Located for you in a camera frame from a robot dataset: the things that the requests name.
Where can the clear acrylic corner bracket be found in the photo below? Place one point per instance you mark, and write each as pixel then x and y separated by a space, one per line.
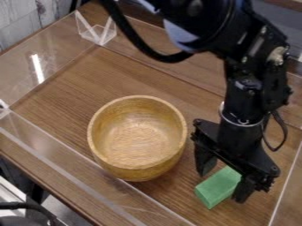
pixel 98 34

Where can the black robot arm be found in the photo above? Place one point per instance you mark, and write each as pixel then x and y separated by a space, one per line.
pixel 226 28

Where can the green rectangular block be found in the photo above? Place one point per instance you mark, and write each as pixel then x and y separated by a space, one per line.
pixel 218 187

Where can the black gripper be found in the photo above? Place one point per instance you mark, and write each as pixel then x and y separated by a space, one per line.
pixel 236 144

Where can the brown wooden bowl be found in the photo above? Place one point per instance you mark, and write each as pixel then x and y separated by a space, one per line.
pixel 137 137

